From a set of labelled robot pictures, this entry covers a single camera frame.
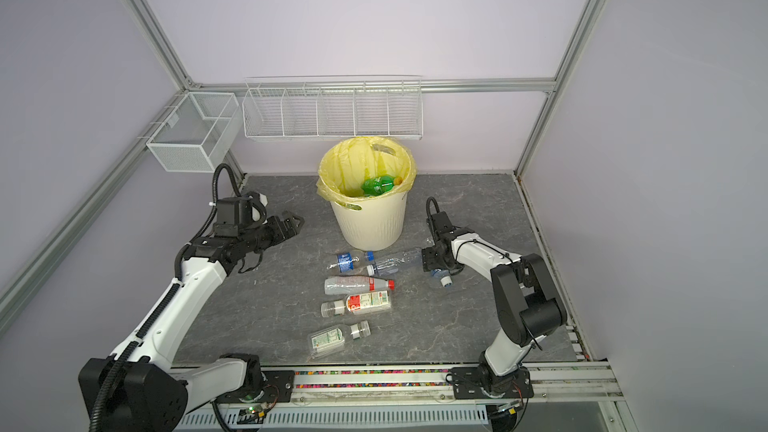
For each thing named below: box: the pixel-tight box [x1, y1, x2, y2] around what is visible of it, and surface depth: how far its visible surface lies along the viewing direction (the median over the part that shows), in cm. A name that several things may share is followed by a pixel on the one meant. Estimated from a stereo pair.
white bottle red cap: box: [324, 276, 395, 295], surface depth 88 cm
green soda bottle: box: [362, 175, 395, 197], surface depth 99 cm
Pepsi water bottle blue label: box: [326, 251, 375, 273], surface depth 93 cm
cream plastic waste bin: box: [330, 191, 409, 251], surface depth 88 cm
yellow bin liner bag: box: [317, 136, 417, 211], surface depth 93 cm
